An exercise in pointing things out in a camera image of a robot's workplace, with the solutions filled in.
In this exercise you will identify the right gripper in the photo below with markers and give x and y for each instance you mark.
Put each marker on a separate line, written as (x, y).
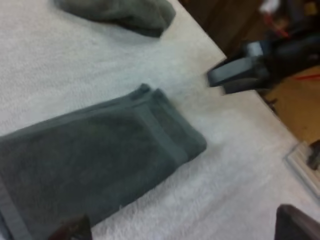
(287, 58)

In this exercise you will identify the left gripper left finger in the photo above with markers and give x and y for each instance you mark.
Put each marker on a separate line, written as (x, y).
(72, 228)

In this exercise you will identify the folded grey-green towel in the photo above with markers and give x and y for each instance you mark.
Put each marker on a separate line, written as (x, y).
(82, 152)

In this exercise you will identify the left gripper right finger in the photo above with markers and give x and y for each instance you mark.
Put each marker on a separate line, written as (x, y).
(296, 225)

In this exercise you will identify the crumpled grey-green towel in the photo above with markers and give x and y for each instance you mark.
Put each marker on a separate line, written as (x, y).
(125, 12)

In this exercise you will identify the ribbed aluminium rail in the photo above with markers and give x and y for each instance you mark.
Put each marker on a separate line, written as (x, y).
(301, 167)

